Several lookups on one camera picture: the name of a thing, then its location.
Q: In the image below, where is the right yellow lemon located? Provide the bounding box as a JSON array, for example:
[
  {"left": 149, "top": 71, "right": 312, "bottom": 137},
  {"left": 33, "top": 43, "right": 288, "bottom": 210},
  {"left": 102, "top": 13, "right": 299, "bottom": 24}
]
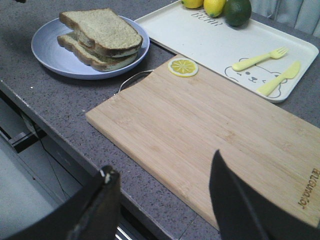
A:
[{"left": 203, "top": 0, "right": 227, "bottom": 18}]

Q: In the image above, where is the yellow plastic knife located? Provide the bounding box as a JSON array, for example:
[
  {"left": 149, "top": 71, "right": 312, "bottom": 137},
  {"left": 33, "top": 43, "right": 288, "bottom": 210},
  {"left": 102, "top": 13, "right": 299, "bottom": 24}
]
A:
[{"left": 256, "top": 60, "right": 301, "bottom": 96}]

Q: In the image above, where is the left yellow lemon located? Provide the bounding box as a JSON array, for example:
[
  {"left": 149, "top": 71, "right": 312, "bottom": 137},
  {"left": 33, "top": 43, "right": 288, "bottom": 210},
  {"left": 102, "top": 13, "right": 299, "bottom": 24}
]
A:
[{"left": 181, "top": 0, "right": 204, "bottom": 9}]

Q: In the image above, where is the yellow plastic fork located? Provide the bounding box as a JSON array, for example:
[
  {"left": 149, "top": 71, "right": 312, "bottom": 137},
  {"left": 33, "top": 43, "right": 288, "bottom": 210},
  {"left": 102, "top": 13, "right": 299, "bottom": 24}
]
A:
[{"left": 231, "top": 47, "right": 289, "bottom": 72}]

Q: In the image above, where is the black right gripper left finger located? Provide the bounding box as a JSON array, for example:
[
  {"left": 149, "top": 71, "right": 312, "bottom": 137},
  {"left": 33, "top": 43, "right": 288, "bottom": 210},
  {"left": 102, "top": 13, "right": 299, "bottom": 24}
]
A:
[{"left": 9, "top": 165, "right": 121, "bottom": 240}]

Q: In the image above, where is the bread slice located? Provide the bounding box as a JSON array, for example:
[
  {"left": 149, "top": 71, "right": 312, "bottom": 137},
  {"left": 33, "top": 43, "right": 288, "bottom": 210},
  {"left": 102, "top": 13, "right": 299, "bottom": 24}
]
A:
[
  {"left": 56, "top": 31, "right": 139, "bottom": 73},
  {"left": 59, "top": 8, "right": 143, "bottom": 58}
]

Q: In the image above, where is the cream bear serving tray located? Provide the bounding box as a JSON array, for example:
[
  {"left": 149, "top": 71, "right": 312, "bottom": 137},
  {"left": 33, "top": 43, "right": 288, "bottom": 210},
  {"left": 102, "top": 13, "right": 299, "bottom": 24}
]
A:
[{"left": 136, "top": 1, "right": 319, "bottom": 103}]

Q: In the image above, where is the yellow lemon slice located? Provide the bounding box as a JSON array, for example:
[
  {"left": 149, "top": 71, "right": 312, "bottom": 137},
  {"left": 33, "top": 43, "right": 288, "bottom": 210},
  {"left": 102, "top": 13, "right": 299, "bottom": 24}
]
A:
[{"left": 167, "top": 57, "right": 199, "bottom": 78}]

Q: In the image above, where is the light blue round plate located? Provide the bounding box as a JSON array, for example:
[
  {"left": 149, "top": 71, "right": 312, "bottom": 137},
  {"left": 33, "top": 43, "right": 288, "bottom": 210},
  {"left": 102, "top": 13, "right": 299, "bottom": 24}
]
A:
[{"left": 31, "top": 16, "right": 150, "bottom": 80}]

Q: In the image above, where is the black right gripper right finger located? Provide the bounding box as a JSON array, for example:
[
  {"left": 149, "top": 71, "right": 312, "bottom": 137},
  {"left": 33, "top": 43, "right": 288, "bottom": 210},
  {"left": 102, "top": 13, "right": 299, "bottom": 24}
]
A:
[{"left": 209, "top": 150, "right": 320, "bottom": 240}]

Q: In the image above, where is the metal cutting board handle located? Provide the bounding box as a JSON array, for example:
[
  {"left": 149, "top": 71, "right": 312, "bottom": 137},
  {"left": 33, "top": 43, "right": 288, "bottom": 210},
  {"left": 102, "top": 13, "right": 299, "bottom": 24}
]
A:
[{"left": 117, "top": 69, "right": 154, "bottom": 93}]

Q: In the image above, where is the wooden cutting board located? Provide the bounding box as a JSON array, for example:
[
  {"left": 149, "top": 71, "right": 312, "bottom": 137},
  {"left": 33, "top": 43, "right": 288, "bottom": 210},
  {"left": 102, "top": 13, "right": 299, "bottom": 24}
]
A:
[{"left": 86, "top": 63, "right": 320, "bottom": 227}]

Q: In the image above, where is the white curtain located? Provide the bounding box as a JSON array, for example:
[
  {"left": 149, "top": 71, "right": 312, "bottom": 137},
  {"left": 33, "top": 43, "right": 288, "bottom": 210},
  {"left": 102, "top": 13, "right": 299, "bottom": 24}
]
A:
[{"left": 250, "top": 0, "right": 320, "bottom": 38}]

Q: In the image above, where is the green lime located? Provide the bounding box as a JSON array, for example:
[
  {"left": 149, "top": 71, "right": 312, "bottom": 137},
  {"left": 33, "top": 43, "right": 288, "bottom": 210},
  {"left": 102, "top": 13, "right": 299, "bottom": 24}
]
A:
[{"left": 223, "top": 0, "right": 252, "bottom": 27}]

